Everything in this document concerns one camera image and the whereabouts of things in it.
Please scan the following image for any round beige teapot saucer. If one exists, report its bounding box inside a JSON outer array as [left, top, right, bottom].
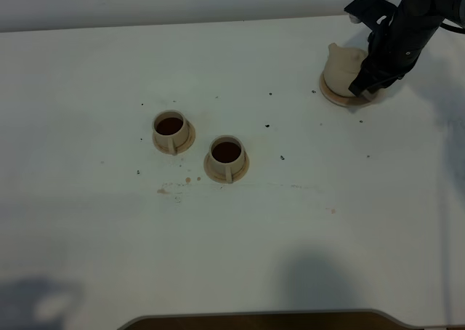
[[319, 73, 381, 108]]

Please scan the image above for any beige cup saucer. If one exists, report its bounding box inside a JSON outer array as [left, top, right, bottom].
[[152, 122, 195, 156], [203, 155, 249, 184]]

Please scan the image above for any left beige cup saucer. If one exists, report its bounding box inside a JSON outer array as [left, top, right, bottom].
[[152, 122, 195, 156]]

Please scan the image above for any right beige teacup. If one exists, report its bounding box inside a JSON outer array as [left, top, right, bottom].
[[207, 135, 246, 181]]

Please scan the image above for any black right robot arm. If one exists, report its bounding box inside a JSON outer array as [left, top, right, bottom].
[[344, 0, 464, 99]]

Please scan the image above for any beige teacup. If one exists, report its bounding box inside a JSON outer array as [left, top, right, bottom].
[[207, 135, 246, 181], [152, 110, 189, 145]]

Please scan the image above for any left beige teacup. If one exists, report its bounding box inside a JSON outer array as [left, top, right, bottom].
[[152, 110, 189, 145]]

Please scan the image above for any beige ceramic teapot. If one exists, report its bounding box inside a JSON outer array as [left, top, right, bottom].
[[320, 43, 368, 101]]

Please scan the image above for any right beige cup saucer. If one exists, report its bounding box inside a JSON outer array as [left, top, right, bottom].
[[203, 155, 249, 184]]

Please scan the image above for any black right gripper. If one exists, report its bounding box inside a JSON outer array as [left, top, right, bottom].
[[349, 0, 445, 100]]

